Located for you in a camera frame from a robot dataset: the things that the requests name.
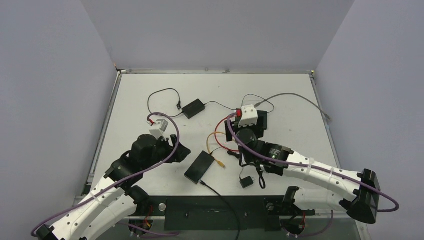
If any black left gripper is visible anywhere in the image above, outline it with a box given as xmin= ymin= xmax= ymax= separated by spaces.
xmin=142 ymin=134 xmax=190 ymax=171

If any black power plug cable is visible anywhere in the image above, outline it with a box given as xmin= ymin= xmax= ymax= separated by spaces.
xmin=208 ymin=145 xmax=246 ymax=180

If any black network switch box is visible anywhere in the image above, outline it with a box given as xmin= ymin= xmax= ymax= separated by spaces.
xmin=257 ymin=110 xmax=268 ymax=131

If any red ethernet cable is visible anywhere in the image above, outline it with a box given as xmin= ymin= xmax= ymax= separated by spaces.
xmin=213 ymin=116 xmax=240 ymax=153

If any black ribbed power adapter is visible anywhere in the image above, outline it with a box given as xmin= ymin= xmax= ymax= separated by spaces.
xmin=184 ymin=151 xmax=215 ymax=184

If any orange ethernet cable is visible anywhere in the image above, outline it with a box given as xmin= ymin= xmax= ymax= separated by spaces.
xmin=206 ymin=131 xmax=227 ymax=169

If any small black wall plug adapter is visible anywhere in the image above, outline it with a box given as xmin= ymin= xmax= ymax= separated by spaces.
xmin=239 ymin=176 xmax=255 ymax=189

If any black ethernet cable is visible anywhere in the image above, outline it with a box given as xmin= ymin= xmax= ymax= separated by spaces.
xmin=199 ymin=180 xmax=242 ymax=240

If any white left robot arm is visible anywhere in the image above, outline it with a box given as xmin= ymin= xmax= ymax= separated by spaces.
xmin=31 ymin=133 xmax=191 ymax=240

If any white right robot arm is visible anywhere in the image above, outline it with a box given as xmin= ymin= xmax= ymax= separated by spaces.
xmin=225 ymin=109 xmax=382 ymax=224

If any small black power brick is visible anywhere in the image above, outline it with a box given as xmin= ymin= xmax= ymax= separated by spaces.
xmin=182 ymin=99 xmax=206 ymax=120

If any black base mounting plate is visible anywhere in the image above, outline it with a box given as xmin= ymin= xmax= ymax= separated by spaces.
xmin=132 ymin=195 xmax=316 ymax=232

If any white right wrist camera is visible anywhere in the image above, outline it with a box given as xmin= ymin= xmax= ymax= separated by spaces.
xmin=238 ymin=104 xmax=259 ymax=128

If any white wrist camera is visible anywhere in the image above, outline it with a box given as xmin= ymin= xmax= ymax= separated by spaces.
xmin=238 ymin=104 xmax=259 ymax=128
xmin=149 ymin=119 xmax=169 ymax=140

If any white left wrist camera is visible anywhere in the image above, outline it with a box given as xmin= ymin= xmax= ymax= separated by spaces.
xmin=149 ymin=119 xmax=169 ymax=140

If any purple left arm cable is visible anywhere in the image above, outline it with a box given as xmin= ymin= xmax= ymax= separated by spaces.
xmin=30 ymin=112 xmax=181 ymax=239

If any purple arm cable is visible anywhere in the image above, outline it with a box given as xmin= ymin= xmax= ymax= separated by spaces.
xmin=30 ymin=112 xmax=181 ymax=239
xmin=225 ymin=112 xmax=400 ymax=239

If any black adapter mains cable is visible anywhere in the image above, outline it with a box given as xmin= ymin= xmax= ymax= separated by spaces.
xmin=147 ymin=88 xmax=185 ymax=119

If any grey ethernet cable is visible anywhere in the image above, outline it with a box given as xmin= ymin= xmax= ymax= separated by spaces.
xmin=253 ymin=92 xmax=332 ymax=122

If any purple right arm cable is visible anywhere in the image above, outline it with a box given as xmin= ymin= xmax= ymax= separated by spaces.
xmin=225 ymin=112 xmax=400 ymax=239

